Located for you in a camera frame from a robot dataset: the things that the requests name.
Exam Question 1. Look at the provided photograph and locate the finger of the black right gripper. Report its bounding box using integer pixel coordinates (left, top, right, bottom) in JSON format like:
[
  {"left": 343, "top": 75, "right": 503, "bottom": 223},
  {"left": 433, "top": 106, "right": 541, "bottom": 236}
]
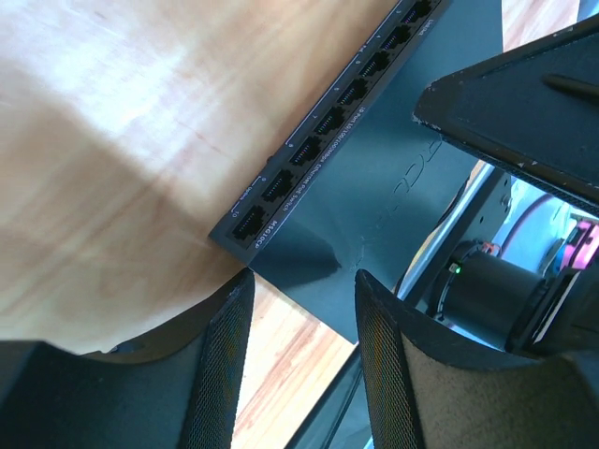
[{"left": 414, "top": 16, "right": 598, "bottom": 206}]

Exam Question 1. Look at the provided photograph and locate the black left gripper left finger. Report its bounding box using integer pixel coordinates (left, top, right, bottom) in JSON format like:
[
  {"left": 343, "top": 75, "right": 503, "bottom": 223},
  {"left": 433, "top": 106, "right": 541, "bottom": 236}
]
[{"left": 1, "top": 269, "right": 255, "bottom": 448}]

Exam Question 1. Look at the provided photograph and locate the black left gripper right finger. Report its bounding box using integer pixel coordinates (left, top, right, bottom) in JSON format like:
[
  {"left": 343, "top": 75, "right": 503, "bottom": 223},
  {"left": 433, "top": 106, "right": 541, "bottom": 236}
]
[{"left": 355, "top": 270, "right": 598, "bottom": 448}]

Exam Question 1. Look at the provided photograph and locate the black network switch box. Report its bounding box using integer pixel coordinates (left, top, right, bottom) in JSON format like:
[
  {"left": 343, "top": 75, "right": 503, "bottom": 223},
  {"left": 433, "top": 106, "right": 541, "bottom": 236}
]
[{"left": 211, "top": 1, "right": 503, "bottom": 341}]

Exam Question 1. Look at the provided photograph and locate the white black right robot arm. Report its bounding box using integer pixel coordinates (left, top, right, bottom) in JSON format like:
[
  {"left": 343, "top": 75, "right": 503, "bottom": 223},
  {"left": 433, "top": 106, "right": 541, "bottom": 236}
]
[{"left": 414, "top": 17, "right": 598, "bottom": 356}]

